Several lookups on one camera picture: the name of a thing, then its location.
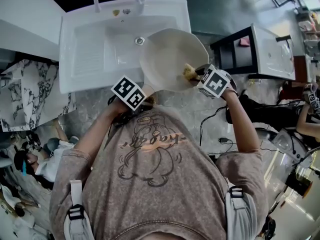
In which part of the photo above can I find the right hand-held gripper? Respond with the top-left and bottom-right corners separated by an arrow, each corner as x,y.
195,63 -> 238,99

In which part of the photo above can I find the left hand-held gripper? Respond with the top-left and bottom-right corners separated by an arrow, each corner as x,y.
110,75 -> 151,126

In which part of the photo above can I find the beige fibrous scrubber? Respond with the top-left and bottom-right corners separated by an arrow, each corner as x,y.
181,63 -> 202,81

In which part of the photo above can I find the large white bowl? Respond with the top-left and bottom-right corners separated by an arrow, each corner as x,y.
139,28 -> 210,106

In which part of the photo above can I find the person's left forearm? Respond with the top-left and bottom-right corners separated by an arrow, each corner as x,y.
74,101 -> 131,153

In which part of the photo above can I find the person's right forearm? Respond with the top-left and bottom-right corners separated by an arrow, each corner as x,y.
222,87 -> 263,155

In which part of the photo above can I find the black metal stand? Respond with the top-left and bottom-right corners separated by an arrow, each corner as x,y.
209,26 -> 260,77

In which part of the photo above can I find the white sink with washboard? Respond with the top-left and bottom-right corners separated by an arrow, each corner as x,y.
58,0 -> 193,95

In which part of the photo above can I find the white sink basin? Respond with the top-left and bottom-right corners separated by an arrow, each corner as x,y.
250,22 -> 297,82

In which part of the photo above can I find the black faucet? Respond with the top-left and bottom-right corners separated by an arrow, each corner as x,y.
275,34 -> 292,44

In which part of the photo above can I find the marble patterned counter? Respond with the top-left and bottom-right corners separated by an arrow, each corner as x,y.
0,60 -> 77,133

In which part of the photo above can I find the person's brown printed shirt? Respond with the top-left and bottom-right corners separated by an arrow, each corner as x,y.
49,108 -> 270,240

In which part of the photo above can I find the white and black backpack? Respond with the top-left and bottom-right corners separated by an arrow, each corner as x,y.
270,127 -> 314,164

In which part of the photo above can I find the black power adapter with cable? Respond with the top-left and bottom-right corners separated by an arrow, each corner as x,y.
199,105 -> 236,158

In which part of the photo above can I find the grey backpack strap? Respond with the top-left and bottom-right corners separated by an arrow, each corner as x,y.
63,179 -> 95,240
224,181 -> 260,240

